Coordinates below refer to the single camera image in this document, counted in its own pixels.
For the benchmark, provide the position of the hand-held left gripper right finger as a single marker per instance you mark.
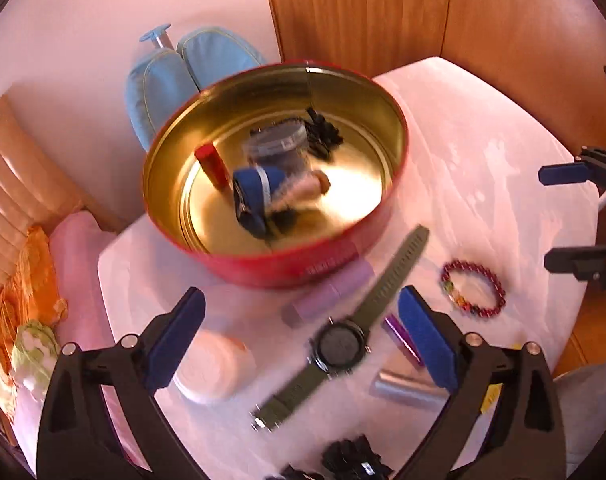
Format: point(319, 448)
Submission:
point(428, 345)

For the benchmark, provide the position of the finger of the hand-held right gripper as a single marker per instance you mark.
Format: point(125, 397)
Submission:
point(588, 262)
point(563, 174)

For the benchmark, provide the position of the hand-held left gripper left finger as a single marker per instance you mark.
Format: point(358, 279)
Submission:
point(178, 340)

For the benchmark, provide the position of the small purple tube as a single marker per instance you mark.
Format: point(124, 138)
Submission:
point(400, 337)

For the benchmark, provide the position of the white round cream jar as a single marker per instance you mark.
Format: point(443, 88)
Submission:
point(213, 367)

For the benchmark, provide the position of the silver lipstick tube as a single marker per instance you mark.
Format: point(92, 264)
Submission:
point(403, 387)

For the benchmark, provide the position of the yellow tube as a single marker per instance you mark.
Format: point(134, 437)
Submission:
point(492, 395)

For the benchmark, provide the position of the green digital wrist watch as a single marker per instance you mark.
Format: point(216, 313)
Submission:
point(340, 345)

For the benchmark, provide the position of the red round metal tin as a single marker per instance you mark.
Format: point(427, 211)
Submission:
point(263, 272)

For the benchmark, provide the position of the lilac lipstick tube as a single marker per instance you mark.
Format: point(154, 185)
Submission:
point(328, 292)

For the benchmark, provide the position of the pink pillow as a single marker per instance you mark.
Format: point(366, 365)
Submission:
point(78, 260)

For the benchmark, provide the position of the green plush toy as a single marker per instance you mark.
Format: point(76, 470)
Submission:
point(33, 355)

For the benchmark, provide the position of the grey cloth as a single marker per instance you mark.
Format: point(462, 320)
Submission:
point(583, 410)

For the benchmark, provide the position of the orange cloth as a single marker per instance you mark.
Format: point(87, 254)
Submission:
point(28, 285)

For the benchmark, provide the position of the red lipstick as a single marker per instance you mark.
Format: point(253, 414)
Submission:
point(210, 165)

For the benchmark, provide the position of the clear plastic jar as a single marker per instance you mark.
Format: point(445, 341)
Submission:
point(278, 145)

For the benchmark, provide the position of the beige padded headboard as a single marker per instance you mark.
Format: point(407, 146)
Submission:
point(13, 185)

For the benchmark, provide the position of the black claw hair clip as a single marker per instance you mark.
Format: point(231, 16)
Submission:
point(323, 132)

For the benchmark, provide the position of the wooden wardrobe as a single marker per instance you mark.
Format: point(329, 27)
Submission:
point(383, 10)

